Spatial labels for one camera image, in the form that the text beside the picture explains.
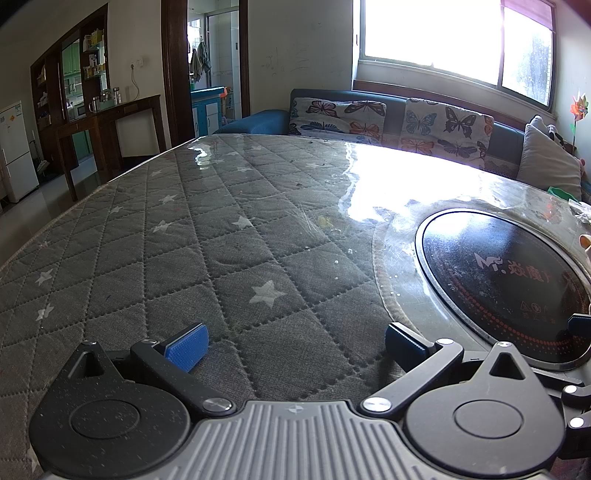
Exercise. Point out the glass jar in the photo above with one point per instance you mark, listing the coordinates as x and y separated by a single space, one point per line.
116 95

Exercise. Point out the butterfly print cushion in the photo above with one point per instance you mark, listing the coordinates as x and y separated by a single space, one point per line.
438 129
337 117

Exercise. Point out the black round induction cooker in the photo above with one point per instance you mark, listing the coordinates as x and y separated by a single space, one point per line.
498 286

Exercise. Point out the dark wooden shelf cabinet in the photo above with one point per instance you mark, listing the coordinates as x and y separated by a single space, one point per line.
53 92

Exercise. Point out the green plastic bowl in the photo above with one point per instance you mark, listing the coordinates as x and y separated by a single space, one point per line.
563 192

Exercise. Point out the hanging grey clothes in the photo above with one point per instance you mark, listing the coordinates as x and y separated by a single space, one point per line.
201 62

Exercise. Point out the colourful pinwheel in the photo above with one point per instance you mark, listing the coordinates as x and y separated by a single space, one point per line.
579 110

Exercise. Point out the dark wooden console table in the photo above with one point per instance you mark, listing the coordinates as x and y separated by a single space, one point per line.
106 124

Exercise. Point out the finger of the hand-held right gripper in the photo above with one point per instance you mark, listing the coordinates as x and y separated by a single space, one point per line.
581 324
581 399

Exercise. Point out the blue sofa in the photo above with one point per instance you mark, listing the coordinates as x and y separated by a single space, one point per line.
263 122

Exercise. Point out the panda plush toy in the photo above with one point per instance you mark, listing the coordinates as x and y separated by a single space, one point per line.
558 136

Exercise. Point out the dark wooden door frame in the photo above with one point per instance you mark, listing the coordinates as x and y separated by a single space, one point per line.
178 69

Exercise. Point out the white fridge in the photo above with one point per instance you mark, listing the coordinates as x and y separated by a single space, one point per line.
16 152

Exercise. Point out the blue cabinet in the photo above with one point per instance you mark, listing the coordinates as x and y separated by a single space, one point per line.
203 113

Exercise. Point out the glass pitcher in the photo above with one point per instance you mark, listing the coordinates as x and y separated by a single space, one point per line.
94 105

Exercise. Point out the crumpled clear plastic bags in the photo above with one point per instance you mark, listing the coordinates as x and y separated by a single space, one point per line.
582 210

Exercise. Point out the window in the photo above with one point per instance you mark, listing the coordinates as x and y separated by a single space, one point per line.
429 37

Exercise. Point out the grey pillow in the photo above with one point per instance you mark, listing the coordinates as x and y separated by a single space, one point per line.
547 161

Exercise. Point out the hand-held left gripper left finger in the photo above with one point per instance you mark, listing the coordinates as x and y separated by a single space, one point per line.
187 347

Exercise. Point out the grey quilted star table cover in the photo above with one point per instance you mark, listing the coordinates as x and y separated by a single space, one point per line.
207 258

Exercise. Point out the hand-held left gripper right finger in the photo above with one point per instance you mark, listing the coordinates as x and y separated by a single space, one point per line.
406 344

